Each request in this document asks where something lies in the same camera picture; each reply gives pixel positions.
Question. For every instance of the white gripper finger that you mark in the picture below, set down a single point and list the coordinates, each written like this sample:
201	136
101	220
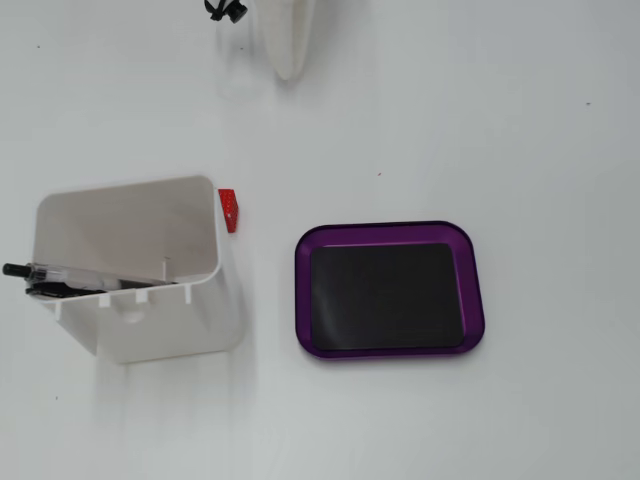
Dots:
287	35

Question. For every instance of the black clear retractable gel pen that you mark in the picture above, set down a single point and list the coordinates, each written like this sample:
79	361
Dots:
15	270

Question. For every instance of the white plastic pen holder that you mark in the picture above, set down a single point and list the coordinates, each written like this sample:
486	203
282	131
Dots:
170	325

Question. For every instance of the small red perforated block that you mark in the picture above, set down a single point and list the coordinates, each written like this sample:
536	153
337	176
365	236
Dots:
229	207

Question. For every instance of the purple metal tray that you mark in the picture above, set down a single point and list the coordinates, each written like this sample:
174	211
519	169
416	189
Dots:
302	295

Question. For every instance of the black rectangular tray mat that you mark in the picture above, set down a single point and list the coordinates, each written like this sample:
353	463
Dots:
385	297

